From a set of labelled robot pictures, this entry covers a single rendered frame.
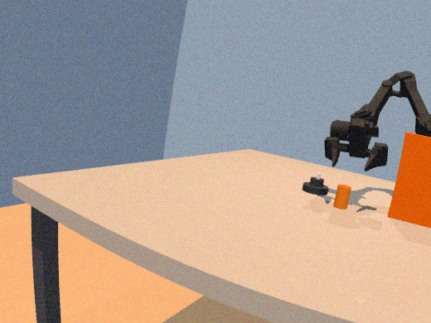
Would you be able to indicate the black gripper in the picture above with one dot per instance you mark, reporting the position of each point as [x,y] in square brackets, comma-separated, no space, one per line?
[357,148]

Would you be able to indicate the orange knob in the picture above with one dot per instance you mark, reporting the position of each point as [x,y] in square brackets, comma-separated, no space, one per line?
[342,196]

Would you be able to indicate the black round pedestal with silver shaft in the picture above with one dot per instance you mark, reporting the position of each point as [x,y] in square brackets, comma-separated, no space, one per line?
[315,186]

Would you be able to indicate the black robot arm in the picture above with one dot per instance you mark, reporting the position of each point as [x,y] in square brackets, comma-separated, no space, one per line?
[363,121]

